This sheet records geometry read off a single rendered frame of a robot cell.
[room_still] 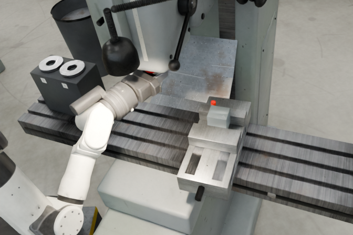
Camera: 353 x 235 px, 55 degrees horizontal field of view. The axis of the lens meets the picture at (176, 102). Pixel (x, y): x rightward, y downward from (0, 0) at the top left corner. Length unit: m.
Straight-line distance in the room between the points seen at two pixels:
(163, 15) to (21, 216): 0.54
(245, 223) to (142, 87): 1.11
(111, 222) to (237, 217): 0.81
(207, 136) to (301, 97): 1.82
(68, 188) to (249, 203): 1.21
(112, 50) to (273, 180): 0.63
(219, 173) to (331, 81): 2.10
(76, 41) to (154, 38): 2.18
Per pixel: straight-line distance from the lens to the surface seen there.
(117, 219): 1.27
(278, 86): 2.84
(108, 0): 0.77
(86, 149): 0.87
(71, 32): 2.92
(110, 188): 1.20
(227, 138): 1.00
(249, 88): 1.44
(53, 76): 1.27
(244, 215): 1.88
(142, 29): 0.81
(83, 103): 0.90
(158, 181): 1.17
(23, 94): 3.35
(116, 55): 0.65
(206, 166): 0.99
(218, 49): 1.32
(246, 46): 1.31
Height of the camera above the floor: 1.86
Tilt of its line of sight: 43 degrees down
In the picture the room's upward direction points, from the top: 10 degrees counter-clockwise
